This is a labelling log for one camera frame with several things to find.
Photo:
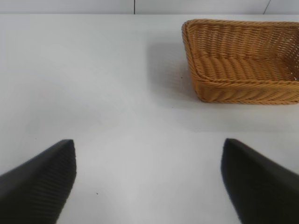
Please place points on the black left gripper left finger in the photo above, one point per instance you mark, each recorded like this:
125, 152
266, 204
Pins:
37, 186

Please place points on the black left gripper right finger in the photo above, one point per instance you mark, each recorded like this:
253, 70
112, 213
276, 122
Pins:
261, 191

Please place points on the tan woven wicker basket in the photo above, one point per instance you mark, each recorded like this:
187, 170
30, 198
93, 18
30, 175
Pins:
245, 93

